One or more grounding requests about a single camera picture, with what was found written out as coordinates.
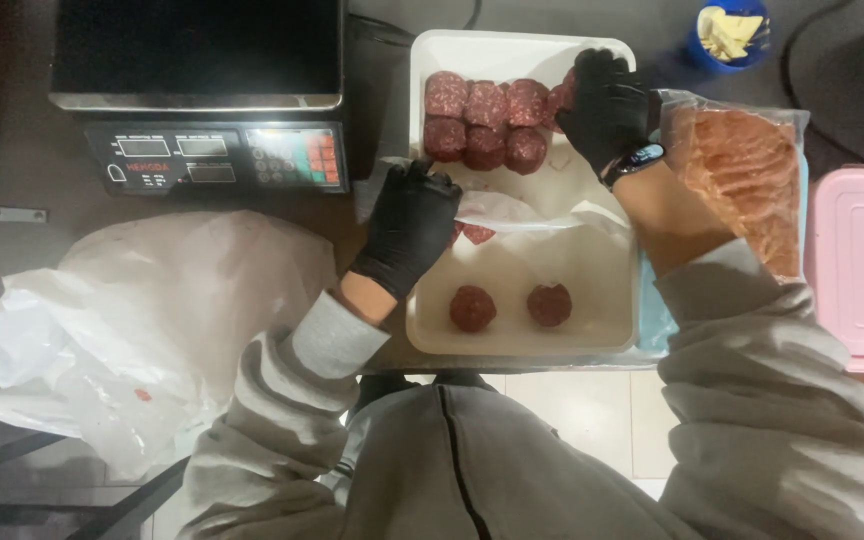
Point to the white rectangular plastic tray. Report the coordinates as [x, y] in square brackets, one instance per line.
[552, 270]

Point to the clear plastic wrap sheet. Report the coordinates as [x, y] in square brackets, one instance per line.
[522, 214]

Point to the person's left hand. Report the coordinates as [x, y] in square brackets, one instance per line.
[409, 217]

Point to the white plastic bag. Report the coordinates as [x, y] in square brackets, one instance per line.
[147, 315]

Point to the black metal frame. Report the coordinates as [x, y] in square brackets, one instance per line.
[124, 502]

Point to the black digital weighing scale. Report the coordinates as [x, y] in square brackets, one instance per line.
[199, 97]

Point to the blue cup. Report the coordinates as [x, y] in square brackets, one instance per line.
[702, 58]

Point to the grey hooded sweatshirt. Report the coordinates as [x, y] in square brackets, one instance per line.
[552, 465]

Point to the metal bracket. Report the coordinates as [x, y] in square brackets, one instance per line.
[4, 214]

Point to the black smart wrist band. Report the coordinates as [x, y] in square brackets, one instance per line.
[636, 160]

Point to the raw minced meat ball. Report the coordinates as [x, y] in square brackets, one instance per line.
[472, 308]
[559, 99]
[549, 304]

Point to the flat raw meat piece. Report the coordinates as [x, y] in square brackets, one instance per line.
[478, 234]

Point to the cluster of minced meat portions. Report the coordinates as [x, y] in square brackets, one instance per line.
[484, 120]

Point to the clear bag of sliced meat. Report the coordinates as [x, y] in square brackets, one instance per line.
[747, 172]

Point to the yellow cheese pieces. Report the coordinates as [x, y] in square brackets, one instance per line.
[728, 31]

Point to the pink lidded plastic container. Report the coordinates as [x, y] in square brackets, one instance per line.
[863, 262]

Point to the light blue tray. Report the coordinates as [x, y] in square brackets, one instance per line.
[653, 315]

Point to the person's right hand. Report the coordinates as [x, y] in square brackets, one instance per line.
[612, 112]

